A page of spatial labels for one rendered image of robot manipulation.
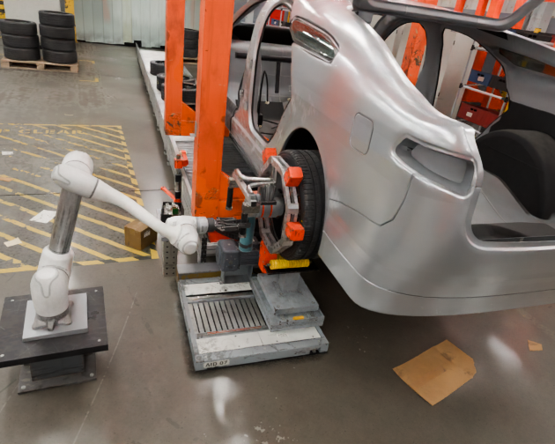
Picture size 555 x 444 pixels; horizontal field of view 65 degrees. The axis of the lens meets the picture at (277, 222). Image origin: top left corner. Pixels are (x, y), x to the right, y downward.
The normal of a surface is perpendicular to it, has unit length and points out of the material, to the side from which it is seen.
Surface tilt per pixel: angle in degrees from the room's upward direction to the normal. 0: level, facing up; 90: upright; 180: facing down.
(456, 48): 90
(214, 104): 90
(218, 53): 90
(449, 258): 90
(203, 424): 0
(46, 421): 0
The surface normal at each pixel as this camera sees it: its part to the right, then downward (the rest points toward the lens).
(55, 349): 0.13, -0.88
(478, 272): 0.15, 0.66
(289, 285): 0.31, 0.47
